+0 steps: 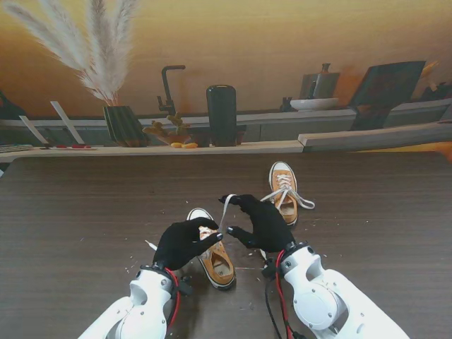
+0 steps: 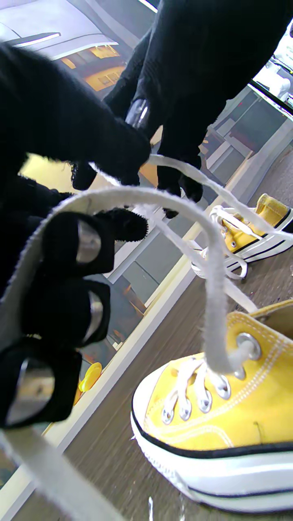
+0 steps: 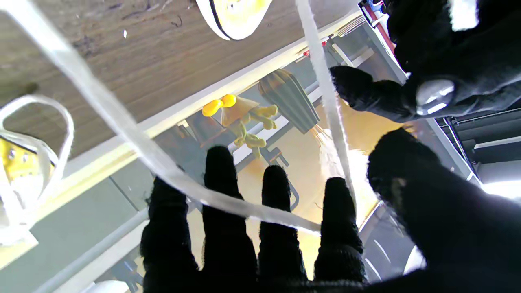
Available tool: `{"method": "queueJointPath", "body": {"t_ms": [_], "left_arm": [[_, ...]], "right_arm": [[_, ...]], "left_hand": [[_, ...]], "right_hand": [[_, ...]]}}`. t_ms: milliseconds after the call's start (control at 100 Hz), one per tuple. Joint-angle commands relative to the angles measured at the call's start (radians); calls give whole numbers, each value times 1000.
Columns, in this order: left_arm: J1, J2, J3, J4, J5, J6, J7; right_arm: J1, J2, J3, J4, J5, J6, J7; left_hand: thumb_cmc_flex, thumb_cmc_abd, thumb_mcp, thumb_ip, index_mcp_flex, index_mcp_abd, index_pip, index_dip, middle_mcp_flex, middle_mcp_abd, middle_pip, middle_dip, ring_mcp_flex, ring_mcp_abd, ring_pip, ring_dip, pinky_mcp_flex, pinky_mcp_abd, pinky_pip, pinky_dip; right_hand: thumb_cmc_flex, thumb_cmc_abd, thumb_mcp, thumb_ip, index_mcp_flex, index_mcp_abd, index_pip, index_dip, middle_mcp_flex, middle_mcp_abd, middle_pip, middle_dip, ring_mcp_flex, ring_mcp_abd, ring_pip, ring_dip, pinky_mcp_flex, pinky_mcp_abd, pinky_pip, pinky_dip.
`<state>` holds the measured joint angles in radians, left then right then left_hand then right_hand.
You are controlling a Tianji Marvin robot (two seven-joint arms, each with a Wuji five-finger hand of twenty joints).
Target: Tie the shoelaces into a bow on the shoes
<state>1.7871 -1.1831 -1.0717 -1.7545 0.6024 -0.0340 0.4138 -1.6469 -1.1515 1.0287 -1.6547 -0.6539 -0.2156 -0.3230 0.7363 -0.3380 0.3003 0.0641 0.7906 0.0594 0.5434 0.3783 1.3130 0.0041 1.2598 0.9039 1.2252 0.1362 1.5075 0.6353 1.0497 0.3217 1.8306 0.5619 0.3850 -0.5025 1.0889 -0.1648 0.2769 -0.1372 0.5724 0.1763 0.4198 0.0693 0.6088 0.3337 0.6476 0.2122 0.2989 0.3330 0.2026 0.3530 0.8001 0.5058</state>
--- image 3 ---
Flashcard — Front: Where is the right robot hand black glove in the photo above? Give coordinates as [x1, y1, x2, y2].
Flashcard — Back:
[140, 128, 521, 293]

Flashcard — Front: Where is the left robot hand black glove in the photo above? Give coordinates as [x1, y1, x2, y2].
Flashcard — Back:
[330, 0, 521, 123]

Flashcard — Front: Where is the white shoelace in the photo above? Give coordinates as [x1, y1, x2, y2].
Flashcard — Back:
[0, 94, 76, 245]
[0, 0, 359, 237]

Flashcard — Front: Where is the yellow canvas sneaker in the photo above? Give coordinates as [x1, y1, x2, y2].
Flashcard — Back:
[0, 130, 55, 249]
[195, 0, 274, 42]

